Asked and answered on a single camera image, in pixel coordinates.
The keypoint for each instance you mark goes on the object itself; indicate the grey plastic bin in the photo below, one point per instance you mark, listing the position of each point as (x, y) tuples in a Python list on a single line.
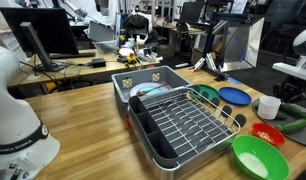
[(143, 75)]

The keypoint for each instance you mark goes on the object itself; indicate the white board panel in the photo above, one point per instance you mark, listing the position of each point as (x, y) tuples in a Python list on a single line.
[(254, 40)]

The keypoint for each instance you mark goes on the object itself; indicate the dark backpack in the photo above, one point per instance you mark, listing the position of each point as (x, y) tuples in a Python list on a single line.
[(136, 21)]

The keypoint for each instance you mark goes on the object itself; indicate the large green bowl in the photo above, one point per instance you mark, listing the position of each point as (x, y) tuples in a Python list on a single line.
[(273, 153)]

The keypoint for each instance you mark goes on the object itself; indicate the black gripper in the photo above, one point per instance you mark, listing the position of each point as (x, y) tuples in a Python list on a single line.
[(293, 87)]

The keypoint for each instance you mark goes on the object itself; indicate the wooden office desk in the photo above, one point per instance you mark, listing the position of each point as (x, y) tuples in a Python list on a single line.
[(76, 70)]

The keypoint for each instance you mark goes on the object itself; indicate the peanuts pile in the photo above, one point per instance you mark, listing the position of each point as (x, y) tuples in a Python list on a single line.
[(265, 136)]

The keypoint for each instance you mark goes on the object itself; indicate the lilac plate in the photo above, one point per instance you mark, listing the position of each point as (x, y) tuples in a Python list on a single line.
[(134, 90)]

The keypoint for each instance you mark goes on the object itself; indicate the white rice pile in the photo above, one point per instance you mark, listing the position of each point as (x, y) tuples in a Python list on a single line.
[(254, 165)]

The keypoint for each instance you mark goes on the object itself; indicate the dark monitor screen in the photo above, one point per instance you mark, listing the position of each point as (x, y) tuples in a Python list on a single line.
[(192, 12)]

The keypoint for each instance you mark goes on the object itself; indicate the white plastic mug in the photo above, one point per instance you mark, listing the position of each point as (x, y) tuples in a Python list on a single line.
[(268, 108)]

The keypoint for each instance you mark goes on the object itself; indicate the light blue plate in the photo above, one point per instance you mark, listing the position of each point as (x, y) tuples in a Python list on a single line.
[(149, 90)]

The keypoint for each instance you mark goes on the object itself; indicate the grey dish drainer tray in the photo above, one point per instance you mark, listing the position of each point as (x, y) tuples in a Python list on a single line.
[(161, 146)]

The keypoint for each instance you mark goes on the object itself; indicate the black keyboard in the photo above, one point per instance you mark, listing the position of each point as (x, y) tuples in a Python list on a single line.
[(73, 55)]

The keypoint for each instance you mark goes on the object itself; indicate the black white headset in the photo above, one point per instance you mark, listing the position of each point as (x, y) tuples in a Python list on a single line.
[(146, 53)]

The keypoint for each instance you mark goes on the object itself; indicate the grey round tray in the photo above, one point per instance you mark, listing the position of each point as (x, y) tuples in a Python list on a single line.
[(303, 136)]

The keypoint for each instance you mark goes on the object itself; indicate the grey remote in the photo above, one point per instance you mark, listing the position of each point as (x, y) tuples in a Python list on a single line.
[(182, 65)]

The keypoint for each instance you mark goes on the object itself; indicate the brown wooden spoon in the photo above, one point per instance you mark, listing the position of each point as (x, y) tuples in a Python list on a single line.
[(141, 93)]

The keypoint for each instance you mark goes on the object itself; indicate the short green zucchini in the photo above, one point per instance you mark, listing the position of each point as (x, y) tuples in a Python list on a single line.
[(256, 106)]

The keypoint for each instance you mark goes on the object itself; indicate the green plate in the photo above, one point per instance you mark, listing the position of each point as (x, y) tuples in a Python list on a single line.
[(211, 90)]

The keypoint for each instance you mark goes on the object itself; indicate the black computer monitor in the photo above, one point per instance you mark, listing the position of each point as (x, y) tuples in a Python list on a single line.
[(53, 30)]

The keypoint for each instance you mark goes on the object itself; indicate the white bowl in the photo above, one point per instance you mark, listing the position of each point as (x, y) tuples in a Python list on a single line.
[(126, 52)]

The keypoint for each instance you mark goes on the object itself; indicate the blue tape piece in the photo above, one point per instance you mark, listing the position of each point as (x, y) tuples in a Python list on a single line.
[(234, 81)]

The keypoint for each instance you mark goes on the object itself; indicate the small orange bowl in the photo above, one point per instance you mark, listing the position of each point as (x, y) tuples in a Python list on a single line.
[(279, 135)]

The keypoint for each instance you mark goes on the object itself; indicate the black power brick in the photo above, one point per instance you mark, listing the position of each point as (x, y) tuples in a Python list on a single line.
[(99, 62)]

